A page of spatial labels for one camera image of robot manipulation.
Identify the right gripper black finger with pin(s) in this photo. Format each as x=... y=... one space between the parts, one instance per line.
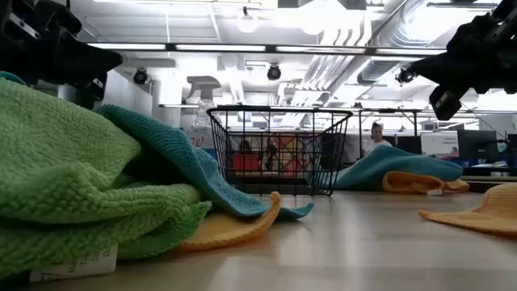
x=456 y=70
x=444 y=103

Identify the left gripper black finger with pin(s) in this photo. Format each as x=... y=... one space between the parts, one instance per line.
x=89 y=60
x=97 y=95

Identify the green microfiber towel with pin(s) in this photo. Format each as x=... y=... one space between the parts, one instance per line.
x=60 y=141
x=121 y=234

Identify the teal microfiber towel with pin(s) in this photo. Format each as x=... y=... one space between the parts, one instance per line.
x=182 y=153
x=387 y=165

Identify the orange microfiber towel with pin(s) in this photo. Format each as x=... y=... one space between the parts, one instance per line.
x=230 y=230
x=488 y=214
x=412 y=182

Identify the white printed sign board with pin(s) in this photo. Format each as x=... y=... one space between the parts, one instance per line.
x=438 y=145

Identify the black ceiling spotlight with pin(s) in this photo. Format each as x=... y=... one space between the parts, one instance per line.
x=140 y=76
x=405 y=75
x=274 y=72

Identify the black computer monitor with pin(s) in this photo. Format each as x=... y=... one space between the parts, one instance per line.
x=408 y=145
x=476 y=143

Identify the person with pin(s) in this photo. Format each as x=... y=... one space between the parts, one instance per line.
x=377 y=141

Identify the clear glass cleaner spray bottle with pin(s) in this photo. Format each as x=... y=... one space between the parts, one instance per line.
x=204 y=87

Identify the round white pendant lamp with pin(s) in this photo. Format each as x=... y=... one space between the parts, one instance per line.
x=247 y=23

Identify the black overhead light bar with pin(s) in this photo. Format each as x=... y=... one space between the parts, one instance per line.
x=270 y=48

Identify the silver ventilation duct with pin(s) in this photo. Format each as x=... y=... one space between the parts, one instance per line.
x=404 y=32

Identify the black metal stand frame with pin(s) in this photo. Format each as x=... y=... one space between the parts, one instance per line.
x=360 y=133

